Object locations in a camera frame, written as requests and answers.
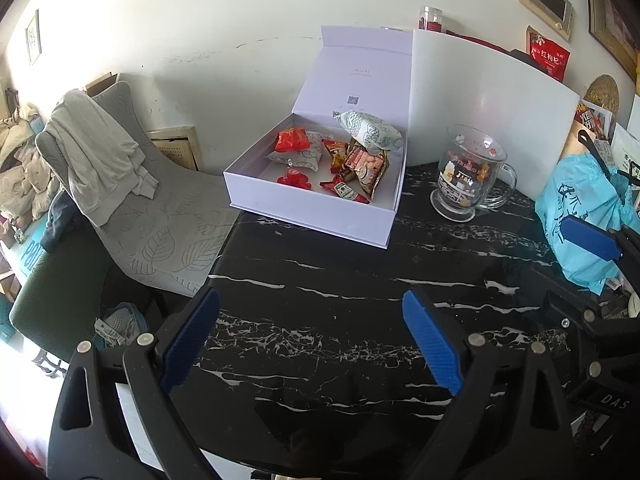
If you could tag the colourful snack box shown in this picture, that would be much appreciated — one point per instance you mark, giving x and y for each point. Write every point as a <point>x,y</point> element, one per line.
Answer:
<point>590,120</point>

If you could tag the brown cardboard piece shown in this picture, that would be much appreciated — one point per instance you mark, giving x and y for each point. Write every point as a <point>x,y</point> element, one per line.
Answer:
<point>575,147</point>

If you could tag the grey leaf-pattern chair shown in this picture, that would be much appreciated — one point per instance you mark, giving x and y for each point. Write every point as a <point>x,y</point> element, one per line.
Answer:
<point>165,230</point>

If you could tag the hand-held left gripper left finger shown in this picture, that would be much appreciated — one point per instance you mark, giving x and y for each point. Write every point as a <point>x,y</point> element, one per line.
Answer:
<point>192,340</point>

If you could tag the beige vent panel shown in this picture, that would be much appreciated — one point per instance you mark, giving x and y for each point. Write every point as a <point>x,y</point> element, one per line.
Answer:
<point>177,152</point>

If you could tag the red ketchup sachet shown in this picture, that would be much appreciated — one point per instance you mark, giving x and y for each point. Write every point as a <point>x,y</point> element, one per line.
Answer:
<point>347,191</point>

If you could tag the round gold ornament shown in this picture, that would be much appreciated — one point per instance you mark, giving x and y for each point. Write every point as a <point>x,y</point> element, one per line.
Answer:
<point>602,92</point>

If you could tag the white garment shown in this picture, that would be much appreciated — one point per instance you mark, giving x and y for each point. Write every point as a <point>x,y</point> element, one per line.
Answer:
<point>95,160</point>

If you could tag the white gift box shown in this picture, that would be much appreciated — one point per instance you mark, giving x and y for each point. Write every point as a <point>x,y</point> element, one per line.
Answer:
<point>300,210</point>

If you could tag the white card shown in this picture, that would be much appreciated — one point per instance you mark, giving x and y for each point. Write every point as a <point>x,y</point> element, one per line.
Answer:
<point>625,145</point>

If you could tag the light blue box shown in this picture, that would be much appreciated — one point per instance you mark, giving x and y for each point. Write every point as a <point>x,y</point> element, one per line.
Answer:
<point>30,255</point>

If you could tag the printed glass mug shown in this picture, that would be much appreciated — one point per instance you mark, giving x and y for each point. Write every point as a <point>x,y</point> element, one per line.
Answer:
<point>465,175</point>

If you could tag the white fruit-print snack packet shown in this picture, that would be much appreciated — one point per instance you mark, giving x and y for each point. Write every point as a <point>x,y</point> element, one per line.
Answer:
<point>370,132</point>
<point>305,159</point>

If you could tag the brown cookie packet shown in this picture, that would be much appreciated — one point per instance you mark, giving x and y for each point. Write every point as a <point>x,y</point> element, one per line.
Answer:
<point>370,170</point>

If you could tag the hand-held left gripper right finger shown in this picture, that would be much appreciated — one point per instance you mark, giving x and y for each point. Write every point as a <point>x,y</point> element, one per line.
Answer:
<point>432,342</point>

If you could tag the small wall picture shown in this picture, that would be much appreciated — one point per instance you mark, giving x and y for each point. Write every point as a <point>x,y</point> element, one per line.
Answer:
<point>33,37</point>

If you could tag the large dark picture frame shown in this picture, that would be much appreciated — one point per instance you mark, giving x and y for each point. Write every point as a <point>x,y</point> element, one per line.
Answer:
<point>615,15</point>

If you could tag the green-edged snack packet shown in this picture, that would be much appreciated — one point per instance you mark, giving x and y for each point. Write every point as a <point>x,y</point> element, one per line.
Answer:
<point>352,157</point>

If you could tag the small red snack packet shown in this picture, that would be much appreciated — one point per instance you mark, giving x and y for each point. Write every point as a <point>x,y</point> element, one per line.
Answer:
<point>336,154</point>

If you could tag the cardboard box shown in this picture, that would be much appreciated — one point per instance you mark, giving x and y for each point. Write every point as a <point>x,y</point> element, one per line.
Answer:
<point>100,84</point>

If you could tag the red gold-print snack packet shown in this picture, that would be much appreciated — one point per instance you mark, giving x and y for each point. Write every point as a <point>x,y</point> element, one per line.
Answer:
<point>291,141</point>

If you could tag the white board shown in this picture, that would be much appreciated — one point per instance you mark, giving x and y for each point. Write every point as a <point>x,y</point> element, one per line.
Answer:
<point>475,85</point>

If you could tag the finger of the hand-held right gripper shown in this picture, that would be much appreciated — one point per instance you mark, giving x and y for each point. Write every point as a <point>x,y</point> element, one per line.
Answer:
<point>575,305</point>
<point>587,237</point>

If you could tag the light blue plastic bag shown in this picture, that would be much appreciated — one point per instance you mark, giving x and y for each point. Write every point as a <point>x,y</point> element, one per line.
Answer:
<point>575,195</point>

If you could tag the dark blue cloth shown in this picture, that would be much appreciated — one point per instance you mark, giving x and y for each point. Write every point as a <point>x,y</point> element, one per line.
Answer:
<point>60,220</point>

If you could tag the pile of pale clothes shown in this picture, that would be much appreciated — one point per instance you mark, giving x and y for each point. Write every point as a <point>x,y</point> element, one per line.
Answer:
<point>22,170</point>

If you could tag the red pouch with white label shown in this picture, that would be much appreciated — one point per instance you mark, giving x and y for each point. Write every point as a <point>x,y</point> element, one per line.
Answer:
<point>549,57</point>

